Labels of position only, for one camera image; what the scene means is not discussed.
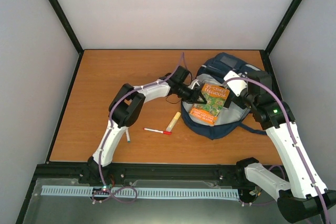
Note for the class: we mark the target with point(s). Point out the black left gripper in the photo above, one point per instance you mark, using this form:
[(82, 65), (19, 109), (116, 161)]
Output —
[(193, 96)]

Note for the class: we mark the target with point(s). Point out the orange green picture book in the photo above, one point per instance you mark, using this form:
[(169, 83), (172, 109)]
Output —
[(215, 97)]

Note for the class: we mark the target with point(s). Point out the navy blue student backpack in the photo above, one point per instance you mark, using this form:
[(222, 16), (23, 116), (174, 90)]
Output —
[(213, 71)]

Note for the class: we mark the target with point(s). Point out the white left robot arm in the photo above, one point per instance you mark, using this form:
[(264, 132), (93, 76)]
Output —
[(125, 109)]

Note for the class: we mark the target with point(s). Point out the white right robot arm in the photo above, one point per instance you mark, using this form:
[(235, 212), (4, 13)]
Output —
[(304, 194)]

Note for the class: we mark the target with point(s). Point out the red capped white marker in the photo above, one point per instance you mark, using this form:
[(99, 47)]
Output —
[(158, 131)]

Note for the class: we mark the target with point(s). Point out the green capped white marker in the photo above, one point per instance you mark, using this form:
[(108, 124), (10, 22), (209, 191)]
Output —
[(128, 136)]

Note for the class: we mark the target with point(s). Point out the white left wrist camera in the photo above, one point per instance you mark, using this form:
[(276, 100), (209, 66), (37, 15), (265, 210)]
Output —
[(196, 85)]

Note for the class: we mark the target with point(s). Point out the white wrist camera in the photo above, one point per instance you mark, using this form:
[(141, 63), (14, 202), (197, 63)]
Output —
[(196, 85), (235, 83)]

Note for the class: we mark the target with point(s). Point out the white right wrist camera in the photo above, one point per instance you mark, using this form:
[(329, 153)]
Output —
[(235, 83)]

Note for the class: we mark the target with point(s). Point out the light blue slotted cable duct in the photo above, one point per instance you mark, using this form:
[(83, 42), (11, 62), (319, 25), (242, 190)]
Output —
[(141, 193)]

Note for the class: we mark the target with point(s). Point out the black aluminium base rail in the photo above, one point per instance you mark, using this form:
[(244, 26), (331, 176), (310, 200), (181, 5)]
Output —
[(121, 174)]

